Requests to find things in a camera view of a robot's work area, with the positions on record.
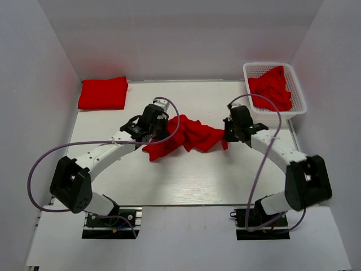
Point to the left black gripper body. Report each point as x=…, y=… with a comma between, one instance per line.
x=159, y=131

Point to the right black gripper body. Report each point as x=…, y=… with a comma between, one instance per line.
x=230, y=132

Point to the red t shirt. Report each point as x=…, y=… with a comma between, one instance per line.
x=191, y=134
x=109, y=94

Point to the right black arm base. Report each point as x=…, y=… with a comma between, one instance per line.
x=277, y=230

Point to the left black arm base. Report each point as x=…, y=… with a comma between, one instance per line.
x=113, y=228

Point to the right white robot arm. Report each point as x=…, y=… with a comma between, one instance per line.
x=306, y=177

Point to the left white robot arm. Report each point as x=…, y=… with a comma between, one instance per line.
x=73, y=177

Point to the red t shirts in basket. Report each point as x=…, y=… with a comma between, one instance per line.
x=272, y=85

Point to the folded red t shirt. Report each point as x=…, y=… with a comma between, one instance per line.
x=109, y=94

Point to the white plastic basket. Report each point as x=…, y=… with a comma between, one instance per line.
x=260, y=104

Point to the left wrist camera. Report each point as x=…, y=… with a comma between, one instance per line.
x=162, y=103

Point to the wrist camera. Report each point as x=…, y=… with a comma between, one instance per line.
x=233, y=105
x=162, y=103

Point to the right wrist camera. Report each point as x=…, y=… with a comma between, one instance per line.
x=233, y=105

